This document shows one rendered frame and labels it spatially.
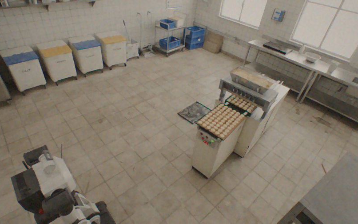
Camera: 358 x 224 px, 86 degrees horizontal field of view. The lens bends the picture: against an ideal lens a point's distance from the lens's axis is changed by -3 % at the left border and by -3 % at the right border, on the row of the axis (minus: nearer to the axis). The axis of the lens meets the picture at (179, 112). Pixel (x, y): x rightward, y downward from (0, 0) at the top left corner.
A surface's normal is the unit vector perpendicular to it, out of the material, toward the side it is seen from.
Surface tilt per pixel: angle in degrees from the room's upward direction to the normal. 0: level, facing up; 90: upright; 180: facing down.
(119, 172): 0
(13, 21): 90
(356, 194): 0
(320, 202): 0
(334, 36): 90
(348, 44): 90
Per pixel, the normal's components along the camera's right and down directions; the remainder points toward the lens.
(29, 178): 0.10, -0.77
